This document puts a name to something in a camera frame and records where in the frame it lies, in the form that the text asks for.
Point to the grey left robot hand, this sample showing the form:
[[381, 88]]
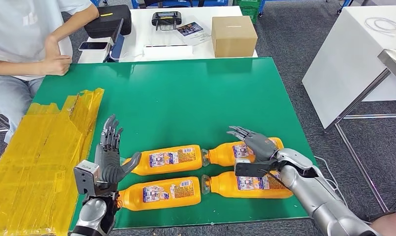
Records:
[[107, 169]]

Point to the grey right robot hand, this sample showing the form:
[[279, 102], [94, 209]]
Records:
[[261, 146]]

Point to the orange detergent bottle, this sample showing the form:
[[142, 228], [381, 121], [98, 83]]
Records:
[[185, 159], [224, 154], [230, 189], [185, 195]]

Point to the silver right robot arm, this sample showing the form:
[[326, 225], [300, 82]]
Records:
[[315, 195]]

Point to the yellow taped cardboard sheet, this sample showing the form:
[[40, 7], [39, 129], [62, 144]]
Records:
[[32, 146]]

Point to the brown cardboard box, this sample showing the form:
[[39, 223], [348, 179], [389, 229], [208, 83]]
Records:
[[234, 39]]

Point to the white square table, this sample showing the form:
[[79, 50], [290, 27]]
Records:
[[347, 58]]

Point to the dark blue tablet folio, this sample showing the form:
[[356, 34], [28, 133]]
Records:
[[117, 46]]

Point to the black smartphone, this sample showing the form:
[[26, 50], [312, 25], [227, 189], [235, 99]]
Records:
[[93, 46]]

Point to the white flat box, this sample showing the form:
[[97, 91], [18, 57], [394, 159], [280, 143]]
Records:
[[168, 52]]

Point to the printed booklet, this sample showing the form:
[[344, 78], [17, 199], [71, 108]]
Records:
[[191, 30]]

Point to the green plastic crate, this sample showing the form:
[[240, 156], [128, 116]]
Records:
[[250, 10]]

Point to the white desk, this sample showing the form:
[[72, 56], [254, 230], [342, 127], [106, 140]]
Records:
[[143, 33]]

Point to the black carry case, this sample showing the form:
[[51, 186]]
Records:
[[108, 23]]

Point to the person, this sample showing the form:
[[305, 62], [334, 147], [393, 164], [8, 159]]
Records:
[[390, 228], [12, 32]]

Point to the stainless steel table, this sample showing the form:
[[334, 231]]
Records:
[[395, 62]]

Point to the black remote controller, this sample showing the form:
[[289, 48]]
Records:
[[166, 17]]

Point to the blue trolley leg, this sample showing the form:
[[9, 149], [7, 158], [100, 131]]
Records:
[[343, 4]]

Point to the black office chair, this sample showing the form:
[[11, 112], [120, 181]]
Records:
[[152, 2]]

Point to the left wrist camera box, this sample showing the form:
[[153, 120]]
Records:
[[85, 177]]

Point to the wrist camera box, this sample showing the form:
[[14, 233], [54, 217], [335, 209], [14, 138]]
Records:
[[85, 177], [250, 169]]

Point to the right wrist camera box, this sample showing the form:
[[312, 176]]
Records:
[[250, 169]]

